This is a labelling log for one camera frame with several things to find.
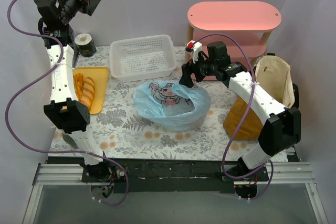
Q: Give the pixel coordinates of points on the aluminium rail frame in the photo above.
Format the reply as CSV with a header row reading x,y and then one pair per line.
x,y
71,174

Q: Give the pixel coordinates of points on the pink three-tier shelf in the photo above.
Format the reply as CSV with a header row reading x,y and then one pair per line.
x,y
250,23

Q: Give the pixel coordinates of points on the yellow canvas tote bag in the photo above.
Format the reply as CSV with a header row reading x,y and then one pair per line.
x,y
273,74

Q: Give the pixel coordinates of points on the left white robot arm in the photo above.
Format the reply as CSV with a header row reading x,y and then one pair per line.
x,y
64,109

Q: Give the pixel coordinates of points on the orange twisted snack food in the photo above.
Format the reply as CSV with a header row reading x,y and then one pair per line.
x,y
78,84

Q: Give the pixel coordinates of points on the white plastic basket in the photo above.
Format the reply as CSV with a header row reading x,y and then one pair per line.
x,y
142,58

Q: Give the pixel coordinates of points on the blue plastic grocery bag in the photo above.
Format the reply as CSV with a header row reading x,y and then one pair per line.
x,y
172,105

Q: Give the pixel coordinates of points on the yellow plastic tray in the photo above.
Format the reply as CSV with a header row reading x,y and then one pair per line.
x,y
100,76

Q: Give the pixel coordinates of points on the floral table mat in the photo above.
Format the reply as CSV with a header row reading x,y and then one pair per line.
x,y
121,133

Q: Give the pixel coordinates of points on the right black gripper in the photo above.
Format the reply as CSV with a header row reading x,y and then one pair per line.
x,y
193,69

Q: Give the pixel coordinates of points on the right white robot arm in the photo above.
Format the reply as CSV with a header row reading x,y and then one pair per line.
x,y
281,125

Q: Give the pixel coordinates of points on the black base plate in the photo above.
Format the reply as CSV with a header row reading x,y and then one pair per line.
x,y
159,175

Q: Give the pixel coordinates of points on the dark tape roll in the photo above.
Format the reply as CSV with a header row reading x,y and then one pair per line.
x,y
85,45

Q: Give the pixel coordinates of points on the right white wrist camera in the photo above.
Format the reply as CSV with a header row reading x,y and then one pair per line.
x,y
192,49

